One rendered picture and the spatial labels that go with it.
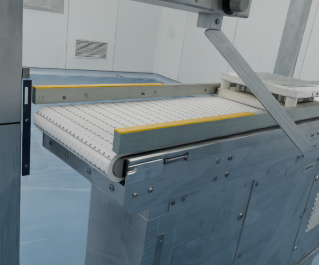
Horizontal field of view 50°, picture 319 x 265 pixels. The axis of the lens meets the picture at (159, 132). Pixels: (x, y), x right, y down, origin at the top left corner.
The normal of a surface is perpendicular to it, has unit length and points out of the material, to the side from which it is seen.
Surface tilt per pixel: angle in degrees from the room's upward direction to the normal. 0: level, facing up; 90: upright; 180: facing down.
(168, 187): 90
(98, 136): 7
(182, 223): 90
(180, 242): 90
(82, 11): 90
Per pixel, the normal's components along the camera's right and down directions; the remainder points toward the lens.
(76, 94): 0.67, 0.32
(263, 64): -0.84, 0.05
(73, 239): 0.14, -0.94
